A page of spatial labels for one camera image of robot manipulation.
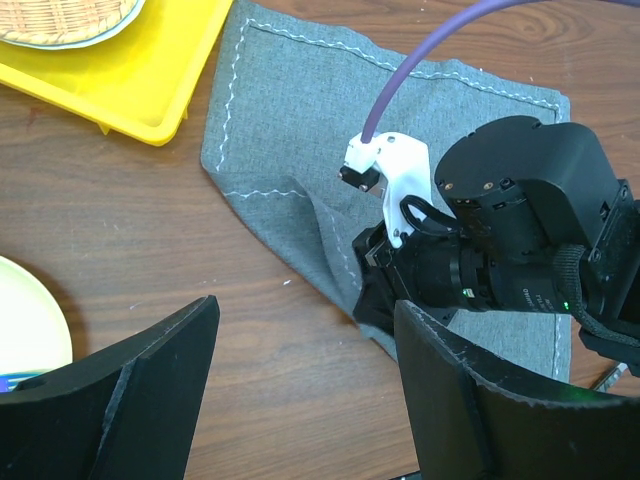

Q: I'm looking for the pale yellow round plate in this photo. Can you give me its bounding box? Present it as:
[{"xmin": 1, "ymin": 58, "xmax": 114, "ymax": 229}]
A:
[{"xmin": 1, "ymin": 257, "xmax": 73, "ymax": 375}]

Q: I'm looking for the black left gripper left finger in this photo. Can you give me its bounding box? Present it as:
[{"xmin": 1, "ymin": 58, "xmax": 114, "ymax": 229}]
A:
[{"xmin": 1, "ymin": 296, "xmax": 220, "ymax": 479}]

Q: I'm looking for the yellow plastic tray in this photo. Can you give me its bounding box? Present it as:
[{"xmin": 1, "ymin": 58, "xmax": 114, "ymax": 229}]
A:
[{"xmin": 1, "ymin": 1, "xmax": 231, "ymax": 146}]

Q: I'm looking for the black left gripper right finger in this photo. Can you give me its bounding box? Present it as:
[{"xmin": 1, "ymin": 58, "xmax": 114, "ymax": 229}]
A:
[{"xmin": 394, "ymin": 301, "xmax": 639, "ymax": 479}]

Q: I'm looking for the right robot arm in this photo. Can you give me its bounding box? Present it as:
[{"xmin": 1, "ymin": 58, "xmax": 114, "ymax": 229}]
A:
[{"xmin": 341, "ymin": 116, "xmax": 639, "ymax": 373}]

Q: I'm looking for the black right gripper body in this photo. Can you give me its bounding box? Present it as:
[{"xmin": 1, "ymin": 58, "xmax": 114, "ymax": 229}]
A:
[{"xmin": 352, "ymin": 222, "xmax": 504, "ymax": 335}]

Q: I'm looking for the iridescent fork on plate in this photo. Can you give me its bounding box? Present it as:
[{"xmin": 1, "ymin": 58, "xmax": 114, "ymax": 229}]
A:
[{"xmin": 0, "ymin": 370, "xmax": 47, "ymax": 393}]

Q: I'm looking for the silver metal spoon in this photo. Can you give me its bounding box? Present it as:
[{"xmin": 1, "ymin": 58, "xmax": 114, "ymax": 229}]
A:
[{"xmin": 589, "ymin": 362, "xmax": 628, "ymax": 393}]

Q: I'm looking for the woven wicker plate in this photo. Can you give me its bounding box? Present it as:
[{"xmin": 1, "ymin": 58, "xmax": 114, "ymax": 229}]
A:
[{"xmin": 1, "ymin": 0, "xmax": 145, "ymax": 50}]

